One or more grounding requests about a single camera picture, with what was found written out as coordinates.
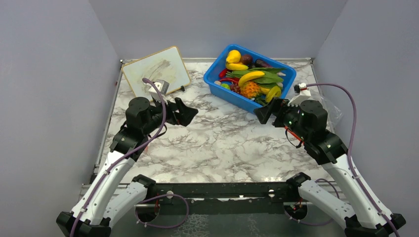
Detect red toy chili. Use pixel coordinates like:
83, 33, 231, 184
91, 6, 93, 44
218, 69, 239, 83

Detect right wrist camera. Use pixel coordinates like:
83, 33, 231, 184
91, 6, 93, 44
288, 83, 311, 107

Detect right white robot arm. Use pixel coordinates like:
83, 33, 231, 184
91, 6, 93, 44
253, 98, 406, 237

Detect green toy lime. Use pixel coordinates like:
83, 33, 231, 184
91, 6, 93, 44
220, 83, 231, 90

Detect yellow toy banana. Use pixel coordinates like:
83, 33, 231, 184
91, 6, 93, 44
238, 71, 265, 87
225, 63, 249, 71

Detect dark purple passion fruit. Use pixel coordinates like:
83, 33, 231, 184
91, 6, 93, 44
240, 54, 253, 65

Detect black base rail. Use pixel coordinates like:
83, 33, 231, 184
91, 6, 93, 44
135, 182, 308, 221

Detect clear orange zip bag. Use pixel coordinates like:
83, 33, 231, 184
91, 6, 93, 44
310, 88, 342, 132

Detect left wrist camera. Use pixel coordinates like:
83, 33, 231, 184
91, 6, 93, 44
148, 80, 169, 102

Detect white drawing board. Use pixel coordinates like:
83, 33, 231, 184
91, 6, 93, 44
122, 46, 191, 100

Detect yellow toy starfruit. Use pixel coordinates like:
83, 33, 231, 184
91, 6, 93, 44
265, 86, 282, 103

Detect orange toy pineapple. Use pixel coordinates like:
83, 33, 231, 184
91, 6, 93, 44
241, 82, 262, 99

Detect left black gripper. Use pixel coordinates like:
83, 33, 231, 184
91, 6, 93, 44
143, 94, 198, 135

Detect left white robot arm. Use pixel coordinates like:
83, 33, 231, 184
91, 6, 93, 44
56, 97, 198, 237

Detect blue plastic bin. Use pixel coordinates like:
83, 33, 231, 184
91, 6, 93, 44
203, 44, 296, 113

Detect red toy grapes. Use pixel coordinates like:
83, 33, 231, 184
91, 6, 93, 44
230, 83, 241, 94

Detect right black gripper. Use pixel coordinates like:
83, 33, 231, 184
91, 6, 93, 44
254, 95, 310, 141

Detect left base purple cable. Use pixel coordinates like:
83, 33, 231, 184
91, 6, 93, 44
134, 194, 190, 230

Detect green leafy vegetable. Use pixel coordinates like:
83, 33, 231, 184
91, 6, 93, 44
229, 68, 284, 84

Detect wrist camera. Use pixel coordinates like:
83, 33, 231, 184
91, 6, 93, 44
288, 83, 311, 107
148, 80, 169, 102

